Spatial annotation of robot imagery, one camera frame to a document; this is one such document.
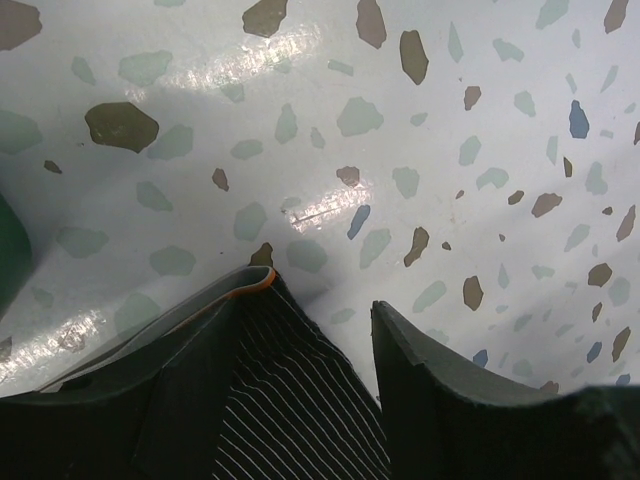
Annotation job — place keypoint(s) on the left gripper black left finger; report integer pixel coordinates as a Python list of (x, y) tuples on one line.
[(153, 414)]

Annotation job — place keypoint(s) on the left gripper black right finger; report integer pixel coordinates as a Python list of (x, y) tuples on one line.
[(446, 417)]

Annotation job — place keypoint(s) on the black striped underwear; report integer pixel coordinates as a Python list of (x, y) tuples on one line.
[(295, 409)]

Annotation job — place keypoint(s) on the green plastic divided tray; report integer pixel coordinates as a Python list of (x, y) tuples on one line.
[(16, 256)]

